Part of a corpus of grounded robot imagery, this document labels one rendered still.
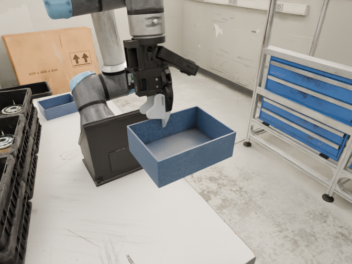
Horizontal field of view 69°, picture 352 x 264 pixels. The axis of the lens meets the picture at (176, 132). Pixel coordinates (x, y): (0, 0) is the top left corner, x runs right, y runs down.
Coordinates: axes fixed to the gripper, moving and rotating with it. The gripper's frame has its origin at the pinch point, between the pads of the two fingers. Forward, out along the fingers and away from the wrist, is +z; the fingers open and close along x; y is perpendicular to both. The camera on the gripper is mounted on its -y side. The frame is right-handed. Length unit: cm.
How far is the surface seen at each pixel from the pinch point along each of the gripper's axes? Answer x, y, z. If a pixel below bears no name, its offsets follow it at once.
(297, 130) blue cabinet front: -56, -140, 66
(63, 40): -330, -21, 7
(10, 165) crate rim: -31, 39, 15
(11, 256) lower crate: -10, 43, 31
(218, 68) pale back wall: -254, -220, 64
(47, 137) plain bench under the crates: -85, 28, 32
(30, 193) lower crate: -43, 38, 35
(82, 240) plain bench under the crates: -14.8, 25.8, 40.2
